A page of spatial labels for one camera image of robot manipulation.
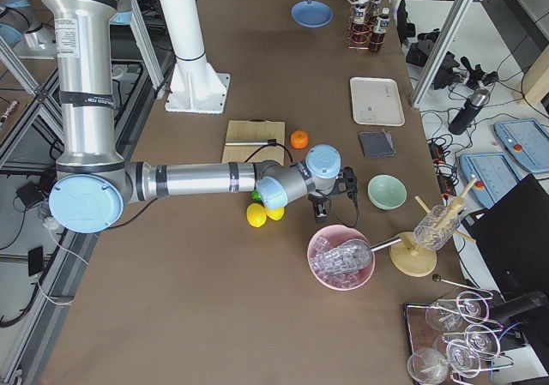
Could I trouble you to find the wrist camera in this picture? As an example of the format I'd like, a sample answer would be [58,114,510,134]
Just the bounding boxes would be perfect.
[337,166,358,200]

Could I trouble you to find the orange mandarin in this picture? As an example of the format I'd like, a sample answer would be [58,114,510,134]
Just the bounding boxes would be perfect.
[290,129,310,149]

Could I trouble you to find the cream rabbit tray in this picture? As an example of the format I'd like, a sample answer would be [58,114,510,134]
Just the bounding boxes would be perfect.
[350,76,405,127]

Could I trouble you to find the green lime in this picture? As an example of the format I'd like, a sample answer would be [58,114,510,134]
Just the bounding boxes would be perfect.
[251,189,262,202]

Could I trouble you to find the black laptop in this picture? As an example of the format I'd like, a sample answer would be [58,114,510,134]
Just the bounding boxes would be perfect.
[462,174,548,298]

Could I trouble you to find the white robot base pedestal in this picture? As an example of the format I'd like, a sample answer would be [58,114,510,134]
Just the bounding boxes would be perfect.
[160,0,230,115]

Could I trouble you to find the wooden cutting board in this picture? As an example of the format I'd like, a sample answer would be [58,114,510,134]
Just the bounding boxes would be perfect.
[221,120,286,165]

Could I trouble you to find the yellow lemon outer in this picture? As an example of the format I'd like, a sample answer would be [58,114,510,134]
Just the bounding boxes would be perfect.
[265,207,285,221]

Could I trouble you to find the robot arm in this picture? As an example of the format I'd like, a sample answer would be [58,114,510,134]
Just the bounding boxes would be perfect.
[42,0,342,233]

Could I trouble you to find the teach pendant near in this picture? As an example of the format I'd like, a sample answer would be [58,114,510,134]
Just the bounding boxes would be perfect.
[459,152,522,208]

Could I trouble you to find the wine glasses rack tray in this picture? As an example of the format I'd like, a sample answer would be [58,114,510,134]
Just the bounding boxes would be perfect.
[403,288,515,384]

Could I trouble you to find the wooden cup stand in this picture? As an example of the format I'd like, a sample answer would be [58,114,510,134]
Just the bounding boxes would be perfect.
[389,178,477,277]

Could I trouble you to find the blue plate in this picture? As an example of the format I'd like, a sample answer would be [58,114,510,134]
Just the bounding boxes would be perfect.
[291,1,333,28]

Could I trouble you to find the clear ice cubes pile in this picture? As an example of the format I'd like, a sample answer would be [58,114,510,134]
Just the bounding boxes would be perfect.
[309,236,374,289]

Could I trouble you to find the copper wire bottle rack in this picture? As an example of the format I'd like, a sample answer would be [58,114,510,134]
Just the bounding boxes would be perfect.
[347,1,372,50]

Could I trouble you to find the tea bottle top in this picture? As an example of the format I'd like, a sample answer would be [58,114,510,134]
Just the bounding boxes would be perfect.
[350,0,367,40]

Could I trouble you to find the black thermos bottle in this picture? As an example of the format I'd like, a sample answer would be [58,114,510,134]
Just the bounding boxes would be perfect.
[448,88,490,135]

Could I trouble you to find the tea bottle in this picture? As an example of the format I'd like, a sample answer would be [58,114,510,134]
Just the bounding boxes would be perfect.
[369,8,390,52]
[350,0,367,40]
[368,0,381,21]

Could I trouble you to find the metal ice scoop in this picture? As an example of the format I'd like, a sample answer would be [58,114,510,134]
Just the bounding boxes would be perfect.
[329,237,401,274]

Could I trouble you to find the teach pendant far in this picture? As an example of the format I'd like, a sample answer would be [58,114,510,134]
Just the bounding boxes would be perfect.
[493,118,548,173]

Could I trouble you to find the green bowl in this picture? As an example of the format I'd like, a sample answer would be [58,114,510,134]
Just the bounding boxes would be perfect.
[367,175,407,210]

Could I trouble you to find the tea bottle lower right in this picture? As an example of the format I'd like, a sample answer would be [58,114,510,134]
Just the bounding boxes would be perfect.
[368,0,381,21]

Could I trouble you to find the clear glass on stand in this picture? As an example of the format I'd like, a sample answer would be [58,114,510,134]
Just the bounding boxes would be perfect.
[413,205,460,251]

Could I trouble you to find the tea bottle lower left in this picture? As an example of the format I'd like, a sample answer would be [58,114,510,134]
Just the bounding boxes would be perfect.
[369,8,390,52]

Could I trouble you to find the pink bowl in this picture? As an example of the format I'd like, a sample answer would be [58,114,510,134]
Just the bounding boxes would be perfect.
[306,225,376,291]

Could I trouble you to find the teach pendant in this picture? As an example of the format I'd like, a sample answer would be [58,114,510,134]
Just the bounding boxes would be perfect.
[459,152,522,208]
[493,118,548,173]

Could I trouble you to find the yellow lemon near strawberry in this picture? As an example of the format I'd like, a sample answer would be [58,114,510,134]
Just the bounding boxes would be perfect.
[245,203,267,228]

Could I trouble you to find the steel muddler black tip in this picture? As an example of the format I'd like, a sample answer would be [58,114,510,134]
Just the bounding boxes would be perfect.
[225,139,277,147]

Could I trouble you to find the grey folded cloth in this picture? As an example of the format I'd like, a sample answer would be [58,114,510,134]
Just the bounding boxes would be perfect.
[359,130,396,158]

